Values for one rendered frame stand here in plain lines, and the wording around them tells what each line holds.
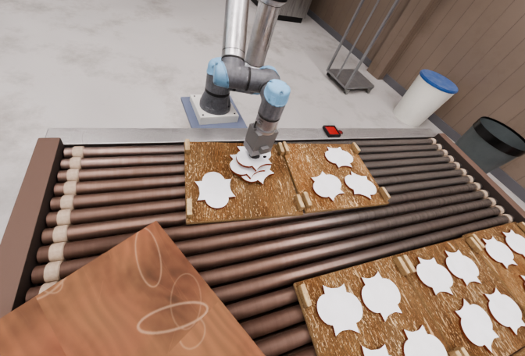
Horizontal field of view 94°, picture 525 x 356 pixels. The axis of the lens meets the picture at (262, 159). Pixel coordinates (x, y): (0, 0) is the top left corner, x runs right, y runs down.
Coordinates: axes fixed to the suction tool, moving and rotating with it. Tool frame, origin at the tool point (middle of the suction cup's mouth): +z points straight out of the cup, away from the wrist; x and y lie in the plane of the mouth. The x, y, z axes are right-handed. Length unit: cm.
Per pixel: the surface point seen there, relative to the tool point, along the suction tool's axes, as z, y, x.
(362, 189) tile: 4.0, 40.3, -27.5
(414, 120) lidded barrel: 89, 326, 55
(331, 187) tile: 4.0, 26.6, -21.8
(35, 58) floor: 100, -88, 247
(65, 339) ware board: -5, -59, -33
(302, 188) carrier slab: 5.2, 14.8, -17.2
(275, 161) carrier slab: 5.2, 11.4, -1.4
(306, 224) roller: 6.7, 7.9, -30.1
